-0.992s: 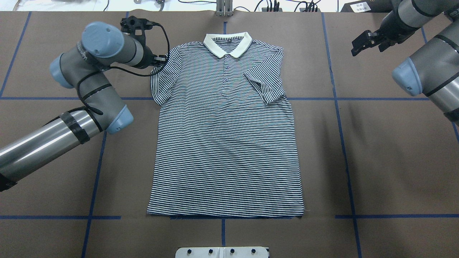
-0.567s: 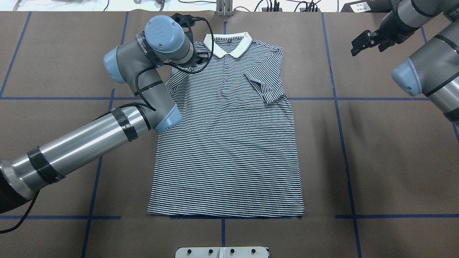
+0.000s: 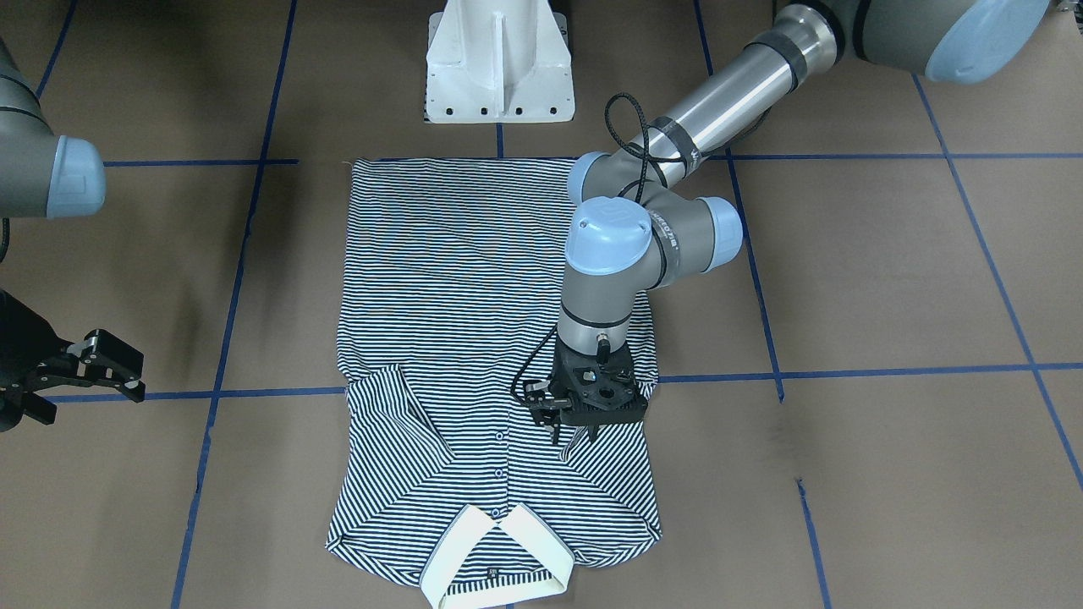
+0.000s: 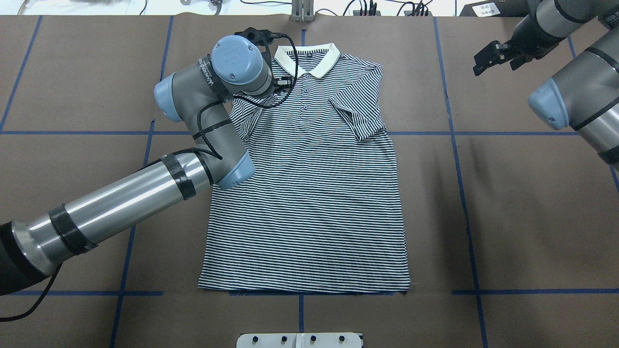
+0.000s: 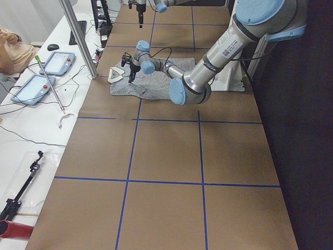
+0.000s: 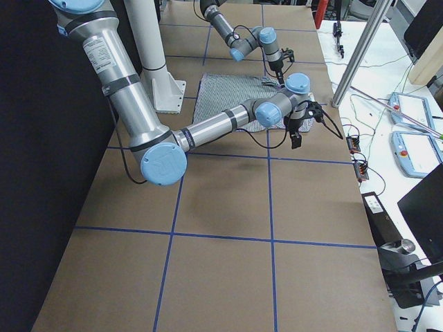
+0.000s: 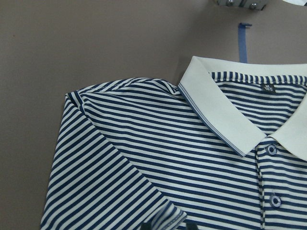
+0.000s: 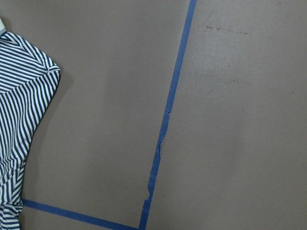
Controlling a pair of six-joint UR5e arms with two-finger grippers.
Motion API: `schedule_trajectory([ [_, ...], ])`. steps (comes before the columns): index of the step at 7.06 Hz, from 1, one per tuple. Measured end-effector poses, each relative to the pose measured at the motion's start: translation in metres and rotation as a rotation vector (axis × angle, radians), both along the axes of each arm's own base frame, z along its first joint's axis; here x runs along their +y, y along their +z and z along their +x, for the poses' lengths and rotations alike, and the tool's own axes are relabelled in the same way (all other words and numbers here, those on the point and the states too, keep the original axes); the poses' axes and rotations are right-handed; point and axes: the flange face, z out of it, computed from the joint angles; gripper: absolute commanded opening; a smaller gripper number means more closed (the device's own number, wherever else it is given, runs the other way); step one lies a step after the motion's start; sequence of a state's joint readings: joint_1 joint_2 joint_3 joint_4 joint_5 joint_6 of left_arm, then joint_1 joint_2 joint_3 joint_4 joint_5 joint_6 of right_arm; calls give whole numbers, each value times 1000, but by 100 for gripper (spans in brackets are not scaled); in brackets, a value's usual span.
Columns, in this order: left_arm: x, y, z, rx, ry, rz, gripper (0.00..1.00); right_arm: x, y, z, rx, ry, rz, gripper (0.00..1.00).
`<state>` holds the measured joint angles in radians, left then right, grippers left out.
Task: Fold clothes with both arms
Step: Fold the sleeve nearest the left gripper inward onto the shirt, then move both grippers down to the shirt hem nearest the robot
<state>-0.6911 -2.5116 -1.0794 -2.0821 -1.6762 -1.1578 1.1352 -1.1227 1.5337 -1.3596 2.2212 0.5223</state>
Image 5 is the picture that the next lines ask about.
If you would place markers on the upper blue teach pendant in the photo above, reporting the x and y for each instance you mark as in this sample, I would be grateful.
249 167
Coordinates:
59 63

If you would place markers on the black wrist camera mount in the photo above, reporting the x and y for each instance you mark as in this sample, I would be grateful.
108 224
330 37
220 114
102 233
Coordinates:
126 59

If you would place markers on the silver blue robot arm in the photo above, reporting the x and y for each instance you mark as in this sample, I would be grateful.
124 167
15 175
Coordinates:
160 7
273 20

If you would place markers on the aluminium frame post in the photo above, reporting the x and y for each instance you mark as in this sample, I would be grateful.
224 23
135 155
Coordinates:
74 26

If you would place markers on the seated person beige clothes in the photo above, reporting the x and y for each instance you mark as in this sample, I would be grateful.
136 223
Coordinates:
15 55

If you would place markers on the blue teach pendant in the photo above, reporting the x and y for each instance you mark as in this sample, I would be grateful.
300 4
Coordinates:
32 91
59 63

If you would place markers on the white camera pole base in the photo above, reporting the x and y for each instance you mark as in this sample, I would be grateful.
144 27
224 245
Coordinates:
229 79

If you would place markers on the lower blue teach pendant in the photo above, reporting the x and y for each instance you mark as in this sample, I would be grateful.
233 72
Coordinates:
32 91

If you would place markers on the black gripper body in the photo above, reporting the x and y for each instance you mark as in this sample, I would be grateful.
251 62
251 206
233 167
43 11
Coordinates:
140 9
134 66

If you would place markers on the red cylinder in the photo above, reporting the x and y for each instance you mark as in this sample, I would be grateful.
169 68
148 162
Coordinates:
16 231

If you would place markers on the black stand with metal knob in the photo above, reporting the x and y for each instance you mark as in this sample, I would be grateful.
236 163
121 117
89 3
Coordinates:
103 25

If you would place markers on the metal rod green tip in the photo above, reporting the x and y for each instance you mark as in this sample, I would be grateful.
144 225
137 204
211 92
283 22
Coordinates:
51 86

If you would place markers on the striped polo shirt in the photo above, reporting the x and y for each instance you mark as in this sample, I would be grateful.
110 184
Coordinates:
153 86

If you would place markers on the black computer mouse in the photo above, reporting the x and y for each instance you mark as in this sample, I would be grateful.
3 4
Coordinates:
52 47

